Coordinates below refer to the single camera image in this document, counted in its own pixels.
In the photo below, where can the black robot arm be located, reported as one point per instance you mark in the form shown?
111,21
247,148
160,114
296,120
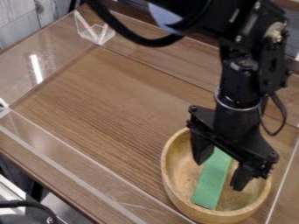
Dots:
249,29

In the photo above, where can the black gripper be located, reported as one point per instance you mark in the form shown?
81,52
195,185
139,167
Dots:
231,128

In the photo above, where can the brown wooden bowl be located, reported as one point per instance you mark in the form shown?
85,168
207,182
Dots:
180,174

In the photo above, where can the green rectangular block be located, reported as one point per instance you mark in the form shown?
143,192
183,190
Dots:
205,195

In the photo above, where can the clear acrylic tray wall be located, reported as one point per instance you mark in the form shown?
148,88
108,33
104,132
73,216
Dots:
91,110

